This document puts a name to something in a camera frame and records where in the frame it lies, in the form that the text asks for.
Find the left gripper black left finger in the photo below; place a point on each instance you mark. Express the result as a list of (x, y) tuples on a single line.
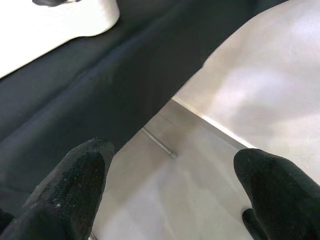
[(70, 187)]

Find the grey metal table foot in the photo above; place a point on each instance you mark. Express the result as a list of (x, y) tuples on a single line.
[(162, 146)]

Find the white plastic children table top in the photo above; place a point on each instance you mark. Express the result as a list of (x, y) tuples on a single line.
[(50, 30)]

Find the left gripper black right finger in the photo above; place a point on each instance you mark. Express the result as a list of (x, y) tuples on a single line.
[(280, 195)]

